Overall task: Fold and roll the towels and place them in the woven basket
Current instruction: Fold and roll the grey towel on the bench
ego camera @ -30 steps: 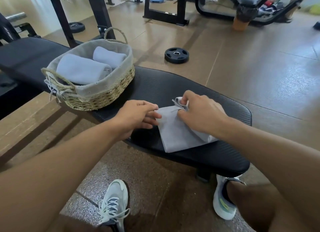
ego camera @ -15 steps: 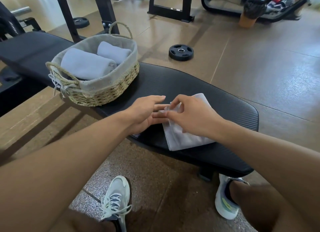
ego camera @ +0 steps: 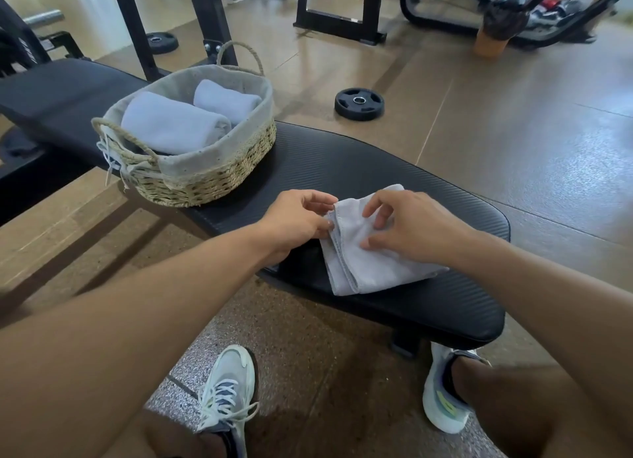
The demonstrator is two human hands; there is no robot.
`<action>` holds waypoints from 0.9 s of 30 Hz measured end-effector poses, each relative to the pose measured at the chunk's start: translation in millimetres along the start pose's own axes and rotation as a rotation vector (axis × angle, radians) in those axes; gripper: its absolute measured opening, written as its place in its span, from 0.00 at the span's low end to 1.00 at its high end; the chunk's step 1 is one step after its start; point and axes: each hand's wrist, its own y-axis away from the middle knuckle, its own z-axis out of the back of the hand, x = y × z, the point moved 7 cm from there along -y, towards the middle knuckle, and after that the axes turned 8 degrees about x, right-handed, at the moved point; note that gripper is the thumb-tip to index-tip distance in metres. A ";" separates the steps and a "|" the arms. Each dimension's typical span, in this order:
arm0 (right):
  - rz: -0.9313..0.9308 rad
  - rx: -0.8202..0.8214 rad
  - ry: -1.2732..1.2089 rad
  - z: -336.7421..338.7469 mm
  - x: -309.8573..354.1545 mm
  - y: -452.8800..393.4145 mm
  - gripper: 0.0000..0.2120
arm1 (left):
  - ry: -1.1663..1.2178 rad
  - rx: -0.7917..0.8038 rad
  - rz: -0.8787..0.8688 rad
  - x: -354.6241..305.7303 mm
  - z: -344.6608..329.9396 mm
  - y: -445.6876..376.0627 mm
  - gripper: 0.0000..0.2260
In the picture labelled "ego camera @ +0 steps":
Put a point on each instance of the person's left hand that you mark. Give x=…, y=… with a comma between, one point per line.
x=292, y=225

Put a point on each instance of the person's right hand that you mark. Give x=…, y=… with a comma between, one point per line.
x=425, y=230

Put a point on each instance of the light grey towel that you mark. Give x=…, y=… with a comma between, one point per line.
x=366, y=269

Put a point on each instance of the woven basket with white liner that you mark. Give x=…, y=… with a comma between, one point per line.
x=212, y=185

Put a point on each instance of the white towel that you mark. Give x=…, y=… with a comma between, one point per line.
x=173, y=124
x=225, y=101

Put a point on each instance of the person's right forearm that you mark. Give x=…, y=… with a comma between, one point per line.
x=568, y=314

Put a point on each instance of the person's left forearm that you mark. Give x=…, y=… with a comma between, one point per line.
x=114, y=344

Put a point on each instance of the person's left white shoe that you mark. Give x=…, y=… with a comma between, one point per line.
x=232, y=373

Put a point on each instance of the person's white shoe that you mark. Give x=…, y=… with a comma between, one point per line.
x=232, y=373
x=435, y=413

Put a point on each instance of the person's right white shoe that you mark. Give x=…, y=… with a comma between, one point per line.
x=435, y=413

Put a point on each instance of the person's right leg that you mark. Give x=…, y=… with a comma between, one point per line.
x=524, y=413

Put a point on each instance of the person's leg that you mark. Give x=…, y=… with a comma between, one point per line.
x=524, y=413
x=163, y=438

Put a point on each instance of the person's left leg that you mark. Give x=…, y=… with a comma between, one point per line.
x=163, y=438

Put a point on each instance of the black padded weight bench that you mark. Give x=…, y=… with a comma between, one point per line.
x=346, y=166

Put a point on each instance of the black rubber weight plate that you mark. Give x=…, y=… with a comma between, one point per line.
x=168, y=47
x=346, y=110

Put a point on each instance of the black steel squat rack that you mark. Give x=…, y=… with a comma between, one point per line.
x=212, y=17

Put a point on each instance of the orange bin with black bag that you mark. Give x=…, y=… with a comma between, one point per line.
x=504, y=22

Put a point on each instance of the small red object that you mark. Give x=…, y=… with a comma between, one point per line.
x=550, y=3

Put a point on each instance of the black steel base beam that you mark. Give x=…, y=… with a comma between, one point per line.
x=29, y=185

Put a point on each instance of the large black weight plate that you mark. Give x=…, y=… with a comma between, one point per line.
x=20, y=146

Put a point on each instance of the silver steel barbell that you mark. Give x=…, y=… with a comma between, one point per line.
x=44, y=17

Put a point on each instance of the black bumper plate white print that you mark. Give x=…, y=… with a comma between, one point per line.
x=20, y=42

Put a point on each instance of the black bench press frame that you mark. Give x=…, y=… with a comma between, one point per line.
x=371, y=12

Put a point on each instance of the black barbell stand frame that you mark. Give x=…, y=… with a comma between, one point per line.
x=64, y=44

